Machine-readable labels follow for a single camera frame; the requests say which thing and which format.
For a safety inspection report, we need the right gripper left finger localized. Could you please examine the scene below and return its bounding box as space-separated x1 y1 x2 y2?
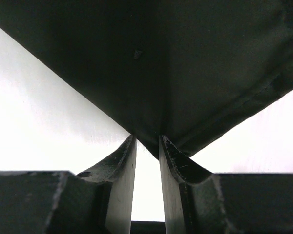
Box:
0 136 136 234

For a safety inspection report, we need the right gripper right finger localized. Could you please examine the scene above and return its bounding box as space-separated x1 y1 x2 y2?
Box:
159 136 293 234

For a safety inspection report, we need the black printed t-shirt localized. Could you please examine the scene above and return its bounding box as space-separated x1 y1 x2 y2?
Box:
0 0 293 156

